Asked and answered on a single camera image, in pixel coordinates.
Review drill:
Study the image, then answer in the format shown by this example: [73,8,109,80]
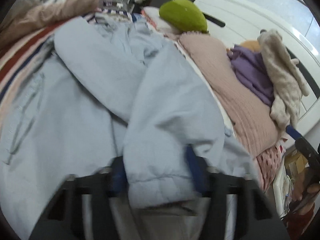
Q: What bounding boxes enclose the light blue jacket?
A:
[1,14,258,239]

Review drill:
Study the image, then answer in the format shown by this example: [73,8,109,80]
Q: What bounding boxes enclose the beige fleece garment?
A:
[258,29,310,131]

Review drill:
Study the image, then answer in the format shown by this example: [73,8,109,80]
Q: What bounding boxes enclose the white headboard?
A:
[194,0,319,135]

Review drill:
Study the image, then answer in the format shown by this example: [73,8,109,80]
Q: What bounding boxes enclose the pink knitted blanket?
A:
[1,0,100,49]

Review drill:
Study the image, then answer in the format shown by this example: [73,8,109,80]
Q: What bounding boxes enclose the purple garment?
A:
[227,45,274,107]

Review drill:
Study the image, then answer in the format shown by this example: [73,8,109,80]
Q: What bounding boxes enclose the green plush pillow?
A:
[159,0,208,33]

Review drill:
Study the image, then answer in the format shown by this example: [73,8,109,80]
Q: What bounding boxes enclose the striped bed sheet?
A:
[0,7,146,131]

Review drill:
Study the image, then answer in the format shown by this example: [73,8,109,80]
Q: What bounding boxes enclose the red sweater forearm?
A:
[283,204,315,240]

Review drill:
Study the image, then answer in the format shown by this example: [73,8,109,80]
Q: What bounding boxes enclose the person right hand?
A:
[291,172,320,215]

